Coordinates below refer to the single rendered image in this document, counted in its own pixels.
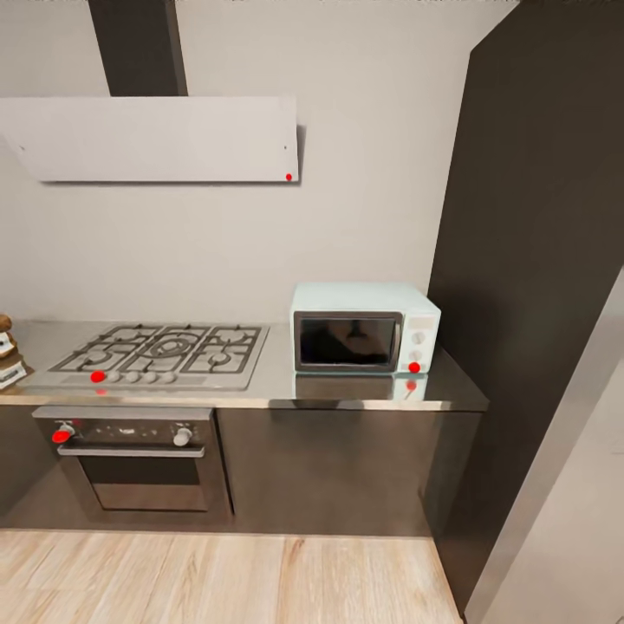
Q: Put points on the fridge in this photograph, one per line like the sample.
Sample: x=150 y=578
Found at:
x=528 y=273

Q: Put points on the range hood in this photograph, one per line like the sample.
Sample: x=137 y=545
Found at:
x=149 y=129

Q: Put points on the microwave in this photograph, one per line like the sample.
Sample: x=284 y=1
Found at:
x=362 y=327

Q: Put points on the burner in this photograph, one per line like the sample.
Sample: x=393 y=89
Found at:
x=152 y=355

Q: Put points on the oven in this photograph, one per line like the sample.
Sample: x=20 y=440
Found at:
x=141 y=464

